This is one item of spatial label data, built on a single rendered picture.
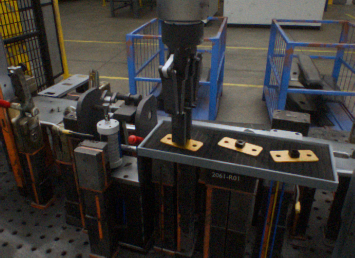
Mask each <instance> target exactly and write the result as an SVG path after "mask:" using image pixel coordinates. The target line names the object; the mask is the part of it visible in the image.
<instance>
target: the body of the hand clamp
mask: <svg viewBox="0 0 355 258"><path fill-rule="evenodd" d="M12 125H13V130H14V134H15V138H16V142H17V146H18V152H19V153H22V155H23V159H24V163H25V167H26V171H27V176H28V179H29V180H28V182H27V184H28V187H29V191H30V195H31V199H32V200H33V202H32V203H31V206H32V207H34V208H38V209H43V210H46V209H47V208H48V207H49V206H50V205H51V204H52V203H53V202H54V201H55V200H56V199H57V197H56V196H54V195H53V194H54V192H53V187H52V182H51V177H50V176H49V175H48V170H47V167H46V161H45V157H44V152H43V148H44V147H45V144H44V140H43V135H42V131H41V125H40V121H39V116H38V114H37V115H36V116H34V117H33V116H31V117H30V116H27V117H26V116H24V114H23V115H21V114H19V115H18V116H16V117H14V118H13V119H12Z"/></svg>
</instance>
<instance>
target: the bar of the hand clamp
mask: <svg viewBox="0 0 355 258"><path fill-rule="evenodd" d="M7 71H8V76H9V77H10V78H11V81H12V84H13V86H14V89H15V92H16V94H17V97H18V100H19V102H20V105H21V106H23V107H28V108H29V111H30V113H26V112H23V113H24V116H26V117H27V116H28V115H29V114H31V110H32V108H33V107H35V105H34V102H33V99H32V96H31V93H30V91H29V88H28V85H27V82H26V79H25V77H24V73H23V72H25V71H27V66H26V64H24V63H22V62H20V63H19V64H18V67H14V66H10V67H8V68H7ZM31 116H32V114H31Z"/></svg>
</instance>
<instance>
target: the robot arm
mask: <svg viewBox="0 0 355 258"><path fill-rule="evenodd" d="M156 3H157V17H158V18H159V19H160V20H163V21H162V22H161V36H162V43H163V44H165V45H166V46H167V47H168V51H167V56H166V59H167V63H166V64H165V66H159V68H158V71H159V74H160V76H161V81H162V91H163V100H164V109H165V113H167V114H171V132H172V142H174V143H177V144H181V145H185V144H186V137H187V140H190V139H191V138H192V108H196V107H197V104H194V103H193V102H196V101H197V99H198V89H199V79H200V68H201V62H202V58H203V53H202V52H197V46H198V45H201V44H202V43H203V40H204V22H203V20H206V19H207V18H208V17H209V0H156Z"/></svg>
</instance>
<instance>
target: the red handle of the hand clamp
mask: <svg viewBox="0 0 355 258"><path fill-rule="evenodd" d="M0 107H2V108H12V109H16V110H20V111H23V112H26V113H30V111H29V108H28V107H23V106H19V105H15V104H11V103H10V102H8V101H5V100H1V99H0Z"/></svg>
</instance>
